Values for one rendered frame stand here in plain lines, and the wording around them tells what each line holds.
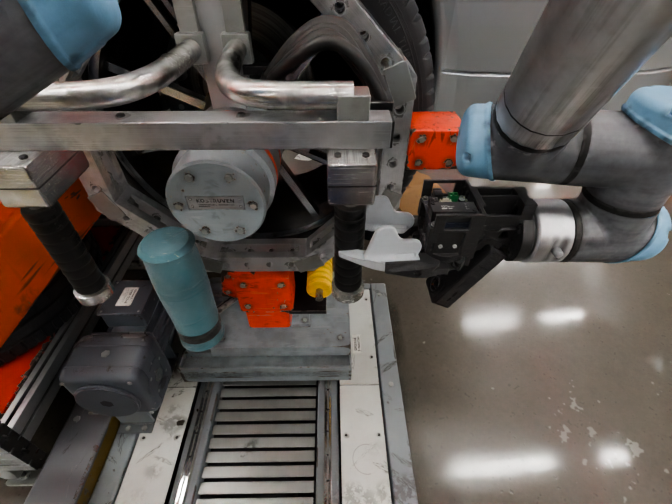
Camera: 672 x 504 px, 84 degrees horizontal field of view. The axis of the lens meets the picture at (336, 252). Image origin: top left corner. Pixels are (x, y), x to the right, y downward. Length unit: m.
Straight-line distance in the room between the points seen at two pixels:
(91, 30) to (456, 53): 0.65
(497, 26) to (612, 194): 0.45
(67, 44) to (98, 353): 0.80
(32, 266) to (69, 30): 0.77
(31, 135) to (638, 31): 0.50
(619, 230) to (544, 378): 1.01
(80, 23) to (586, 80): 0.31
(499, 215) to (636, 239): 0.15
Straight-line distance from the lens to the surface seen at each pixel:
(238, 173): 0.47
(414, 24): 0.65
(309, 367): 1.12
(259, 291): 0.82
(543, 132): 0.36
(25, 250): 0.99
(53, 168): 0.50
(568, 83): 0.32
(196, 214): 0.53
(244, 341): 1.12
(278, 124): 0.39
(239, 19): 0.56
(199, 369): 1.18
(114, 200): 0.76
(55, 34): 0.28
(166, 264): 0.63
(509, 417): 1.34
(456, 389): 1.33
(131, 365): 0.95
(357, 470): 1.10
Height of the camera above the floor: 1.13
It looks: 42 degrees down
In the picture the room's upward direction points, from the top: straight up
